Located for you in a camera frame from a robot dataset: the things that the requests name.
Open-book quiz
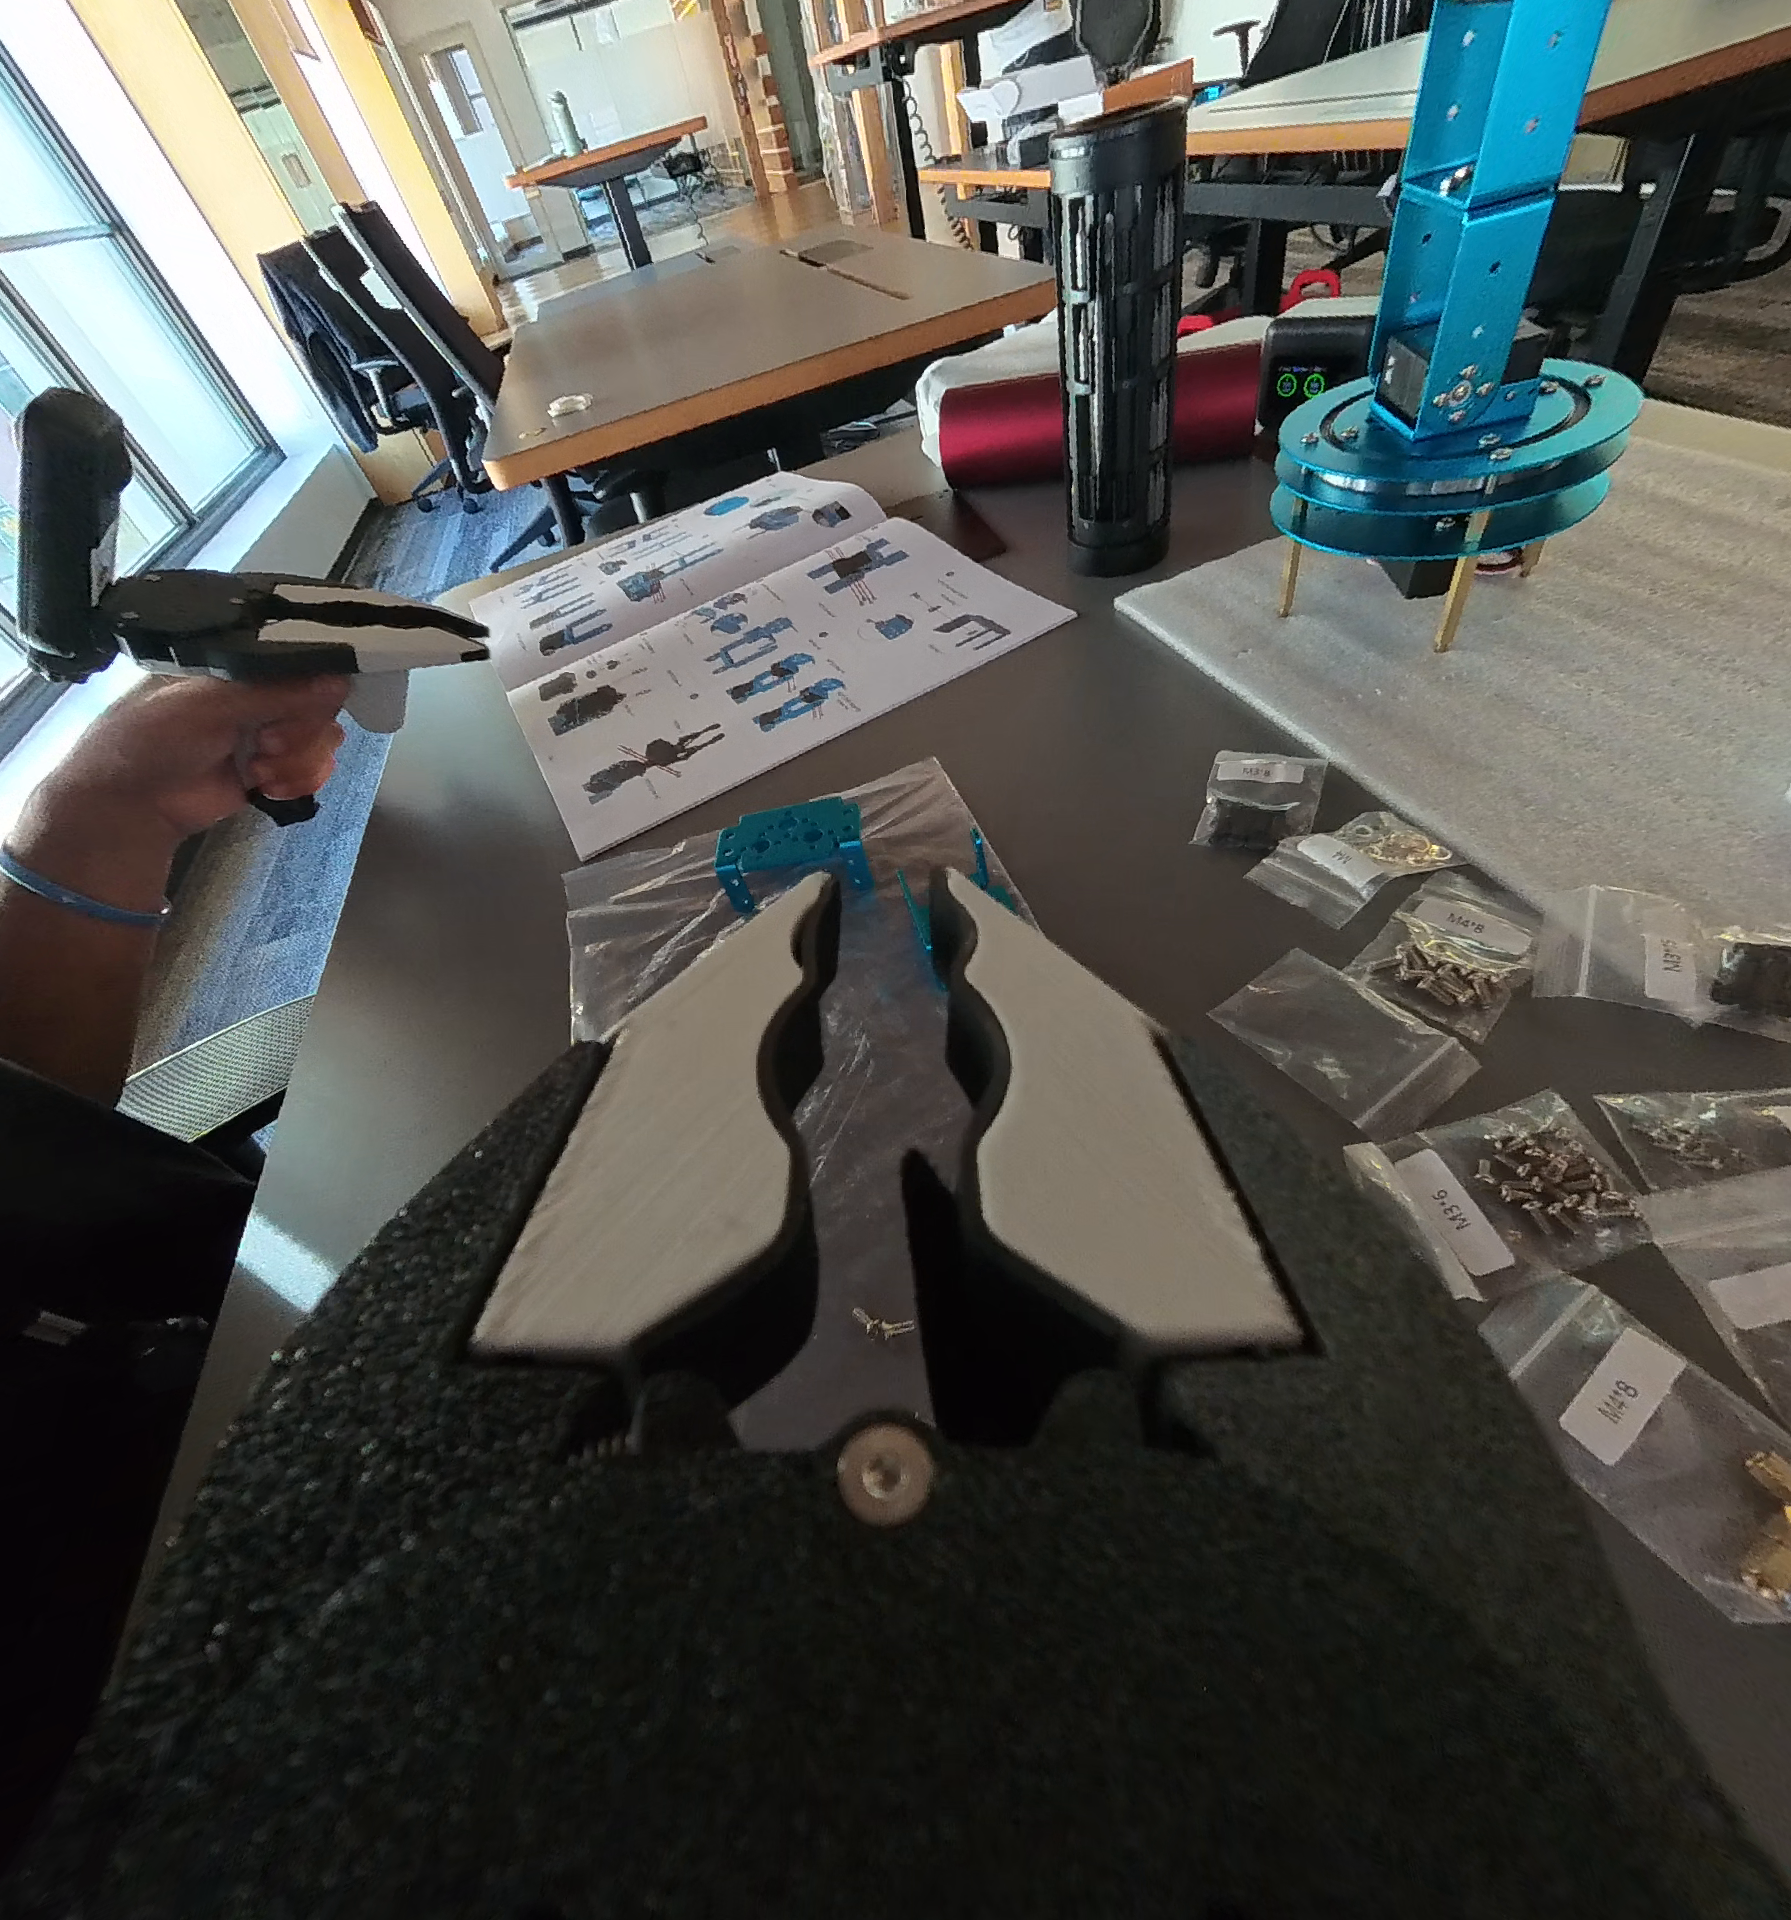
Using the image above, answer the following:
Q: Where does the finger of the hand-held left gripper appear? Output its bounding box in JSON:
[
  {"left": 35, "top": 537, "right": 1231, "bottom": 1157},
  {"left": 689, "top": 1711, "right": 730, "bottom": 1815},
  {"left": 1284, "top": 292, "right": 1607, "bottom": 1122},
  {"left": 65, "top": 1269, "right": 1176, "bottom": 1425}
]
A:
[
  {"left": 135, "top": 617, "right": 494, "bottom": 680},
  {"left": 239, "top": 573, "right": 459, "bottom": 637}
]

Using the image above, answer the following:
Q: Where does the pile of small screw bags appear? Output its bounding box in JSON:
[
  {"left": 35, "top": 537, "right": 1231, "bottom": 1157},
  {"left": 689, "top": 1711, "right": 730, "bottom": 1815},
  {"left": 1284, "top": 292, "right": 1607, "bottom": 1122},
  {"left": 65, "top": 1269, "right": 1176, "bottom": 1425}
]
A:
[{"left": 1191, "top": 747, "right": 1791, "bottom": 1713}]

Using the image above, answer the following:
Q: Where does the black office chair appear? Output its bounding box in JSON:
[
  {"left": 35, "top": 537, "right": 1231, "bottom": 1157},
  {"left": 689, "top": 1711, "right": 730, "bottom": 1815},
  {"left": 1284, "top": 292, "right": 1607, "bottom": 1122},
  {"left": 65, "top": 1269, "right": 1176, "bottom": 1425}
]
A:
[
  {"left": 334, "top": 202, "right": 515, "bottom": 518},
  {"left": 257, "top": 238, "right": 434, "bottom": 497}
]

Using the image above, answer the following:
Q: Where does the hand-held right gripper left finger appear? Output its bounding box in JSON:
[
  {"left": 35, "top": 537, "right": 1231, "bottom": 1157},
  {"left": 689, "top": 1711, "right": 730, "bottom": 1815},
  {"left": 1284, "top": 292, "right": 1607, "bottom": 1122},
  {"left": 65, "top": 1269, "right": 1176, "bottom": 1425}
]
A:
[{"left": 465, "top": 871, "right": 842, "bottom": 1453}]

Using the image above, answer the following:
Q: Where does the black patterned bottle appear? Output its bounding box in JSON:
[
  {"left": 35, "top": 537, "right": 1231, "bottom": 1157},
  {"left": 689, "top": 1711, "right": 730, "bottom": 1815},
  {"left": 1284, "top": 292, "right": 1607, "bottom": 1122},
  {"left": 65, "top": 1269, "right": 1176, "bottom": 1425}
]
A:
[{"left": 1048, "top": 97, "right": 1189, "bottom": 579}]

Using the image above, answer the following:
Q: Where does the blue wristband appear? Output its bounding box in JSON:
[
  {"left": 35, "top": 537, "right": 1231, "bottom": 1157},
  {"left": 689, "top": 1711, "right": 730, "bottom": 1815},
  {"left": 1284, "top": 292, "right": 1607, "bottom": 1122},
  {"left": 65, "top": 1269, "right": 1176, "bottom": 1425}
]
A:
[{"left": 0, "top": 846, "right": 174, "bottom": 925}]

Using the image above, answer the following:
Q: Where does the person's left forearm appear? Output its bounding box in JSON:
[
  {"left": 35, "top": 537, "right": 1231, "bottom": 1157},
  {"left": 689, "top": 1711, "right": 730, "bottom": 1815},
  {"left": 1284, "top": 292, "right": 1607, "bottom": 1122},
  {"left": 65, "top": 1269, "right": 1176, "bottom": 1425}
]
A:
[{"left": 0, "top": 802, "right": 177, "bottom": 1112}]

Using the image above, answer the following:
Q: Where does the white plastic wrap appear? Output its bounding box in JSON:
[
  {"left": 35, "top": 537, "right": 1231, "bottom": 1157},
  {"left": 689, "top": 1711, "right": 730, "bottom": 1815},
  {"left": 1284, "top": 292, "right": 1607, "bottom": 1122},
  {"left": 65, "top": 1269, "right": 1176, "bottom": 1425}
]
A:
[{"left": 917, "top": 333, "right": 1079, "bottom": 408}]

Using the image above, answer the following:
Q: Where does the red fabric roll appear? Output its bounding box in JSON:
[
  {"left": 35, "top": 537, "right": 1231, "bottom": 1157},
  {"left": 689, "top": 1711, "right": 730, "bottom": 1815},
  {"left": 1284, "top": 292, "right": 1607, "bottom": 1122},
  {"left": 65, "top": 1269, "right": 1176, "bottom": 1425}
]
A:
[{"left": 917, "top": 353, "right": 1264, "bottom": 489}]

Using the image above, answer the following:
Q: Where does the dark desk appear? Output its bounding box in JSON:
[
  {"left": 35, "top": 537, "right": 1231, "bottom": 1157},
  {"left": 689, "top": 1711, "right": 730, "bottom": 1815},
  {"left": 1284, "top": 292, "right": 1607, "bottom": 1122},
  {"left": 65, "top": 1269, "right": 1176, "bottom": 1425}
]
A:
[{"left": 130, "top": 397, "right": 1791, "bottom": 1920}]

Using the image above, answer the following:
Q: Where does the large clear plastic bag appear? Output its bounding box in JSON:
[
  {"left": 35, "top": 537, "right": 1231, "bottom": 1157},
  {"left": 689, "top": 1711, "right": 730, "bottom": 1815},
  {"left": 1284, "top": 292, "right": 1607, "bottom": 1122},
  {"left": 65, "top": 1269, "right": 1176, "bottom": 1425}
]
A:
[{"left": 564, "top": 756, "right": 1055, "bottom": 1402}]

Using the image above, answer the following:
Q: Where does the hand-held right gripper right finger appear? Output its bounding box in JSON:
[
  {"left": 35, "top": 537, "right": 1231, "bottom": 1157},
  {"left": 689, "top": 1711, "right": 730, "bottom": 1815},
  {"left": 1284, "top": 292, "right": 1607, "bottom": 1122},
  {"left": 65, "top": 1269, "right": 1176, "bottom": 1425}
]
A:
[{"left": 902, "top": 868, "right": 1309, "bottom": 1443}]

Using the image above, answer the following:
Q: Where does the grey mesh chair seat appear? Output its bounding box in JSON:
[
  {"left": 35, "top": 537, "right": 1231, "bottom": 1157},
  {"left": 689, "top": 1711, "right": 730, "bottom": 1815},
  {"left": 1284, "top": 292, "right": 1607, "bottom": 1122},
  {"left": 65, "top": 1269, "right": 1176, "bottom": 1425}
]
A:
[{"left": 115, "top": 993, "right": 320, "bottom": 1147}]

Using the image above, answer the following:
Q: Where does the small wooden background table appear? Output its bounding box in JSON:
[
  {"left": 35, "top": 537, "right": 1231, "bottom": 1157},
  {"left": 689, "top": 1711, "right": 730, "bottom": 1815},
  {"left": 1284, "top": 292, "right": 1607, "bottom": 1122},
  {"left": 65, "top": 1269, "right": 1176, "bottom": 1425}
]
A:
[{"left": 506, "top": 115, "right": 710, "bottom": 271}]

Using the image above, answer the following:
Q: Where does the person's left hand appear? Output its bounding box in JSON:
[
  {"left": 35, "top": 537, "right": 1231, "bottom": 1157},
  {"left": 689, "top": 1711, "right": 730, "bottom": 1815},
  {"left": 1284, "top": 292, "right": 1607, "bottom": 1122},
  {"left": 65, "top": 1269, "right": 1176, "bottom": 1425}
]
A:
[{"left": 26, "top": 674, "right": 352, "bottom": 844}]

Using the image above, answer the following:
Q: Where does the assembly instruction booklet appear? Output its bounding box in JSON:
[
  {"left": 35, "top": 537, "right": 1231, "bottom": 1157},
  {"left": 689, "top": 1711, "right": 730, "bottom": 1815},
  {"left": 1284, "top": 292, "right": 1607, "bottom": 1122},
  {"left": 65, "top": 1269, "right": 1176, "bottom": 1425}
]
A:
[{"left": 467, "top": 472, "right": 1081, "bottom": 861}]

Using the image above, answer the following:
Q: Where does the white foam sheet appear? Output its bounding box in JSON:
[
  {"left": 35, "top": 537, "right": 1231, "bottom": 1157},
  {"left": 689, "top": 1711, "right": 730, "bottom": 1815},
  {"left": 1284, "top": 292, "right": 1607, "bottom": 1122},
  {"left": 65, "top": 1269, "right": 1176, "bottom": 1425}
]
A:
[{"left": 1112, "top": 434, "right": 1791, "bottom": 937}]

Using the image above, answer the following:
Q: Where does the wooden office desk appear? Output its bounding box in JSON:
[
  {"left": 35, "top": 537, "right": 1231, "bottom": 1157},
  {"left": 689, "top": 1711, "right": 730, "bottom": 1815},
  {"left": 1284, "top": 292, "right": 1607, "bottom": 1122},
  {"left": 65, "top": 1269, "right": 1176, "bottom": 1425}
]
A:
[{"left": 917, "top": 22, "right": 1791, "bottom": 303}]

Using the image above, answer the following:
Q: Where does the blue metal bracket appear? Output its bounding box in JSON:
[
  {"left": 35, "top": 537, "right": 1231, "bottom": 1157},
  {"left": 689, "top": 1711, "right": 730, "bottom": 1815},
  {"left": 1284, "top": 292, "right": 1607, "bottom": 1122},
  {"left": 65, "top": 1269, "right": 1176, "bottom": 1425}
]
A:
[
  {"left": 716, "top": 802, "right": 884, "bottom": 919},
  {"left": 896, "top": 822, "right": 1023, "bottom": 993}
]

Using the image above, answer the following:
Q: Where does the large dark neighbouring table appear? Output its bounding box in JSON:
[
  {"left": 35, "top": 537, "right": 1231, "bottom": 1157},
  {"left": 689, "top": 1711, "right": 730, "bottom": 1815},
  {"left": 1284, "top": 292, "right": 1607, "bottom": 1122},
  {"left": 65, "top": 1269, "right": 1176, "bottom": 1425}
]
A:
[{"left": 483, "top": 238, "right": 1079, "bottom": 504}]

